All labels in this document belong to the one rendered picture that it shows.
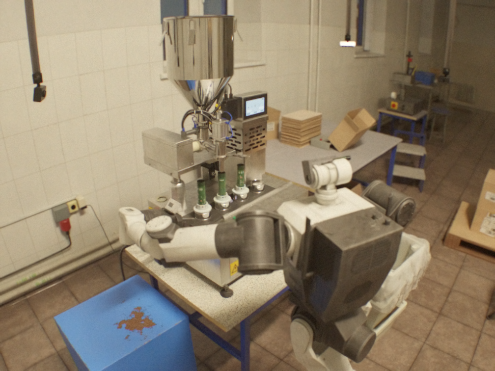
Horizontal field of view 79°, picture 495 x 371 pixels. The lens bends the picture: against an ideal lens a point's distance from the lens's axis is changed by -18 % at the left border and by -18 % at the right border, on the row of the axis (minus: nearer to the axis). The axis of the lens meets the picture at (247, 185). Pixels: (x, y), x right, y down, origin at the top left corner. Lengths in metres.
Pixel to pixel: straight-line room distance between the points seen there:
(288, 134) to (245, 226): 2.31
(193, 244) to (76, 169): 1.95
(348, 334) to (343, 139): 2.15
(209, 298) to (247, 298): 0.16
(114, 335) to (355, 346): 1.00
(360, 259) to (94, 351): 1.14
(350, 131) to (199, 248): 2.25
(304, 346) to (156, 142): 0.97
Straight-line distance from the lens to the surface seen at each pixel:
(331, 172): 0.93
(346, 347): 1.13
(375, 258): 0.89
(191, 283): 1.57
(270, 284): 1.55
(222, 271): 1.43
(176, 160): 1.42
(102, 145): 2.80
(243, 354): 1.63
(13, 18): 2.53
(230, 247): 0.87
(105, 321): 1.69
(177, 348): 1.72
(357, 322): 1.14
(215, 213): 1.49
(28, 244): 2.84
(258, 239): 0.84
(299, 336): 1.18
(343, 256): 0.81
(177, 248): 0.93
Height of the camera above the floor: 1.77
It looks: 25 degrees down
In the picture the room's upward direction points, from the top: straight up
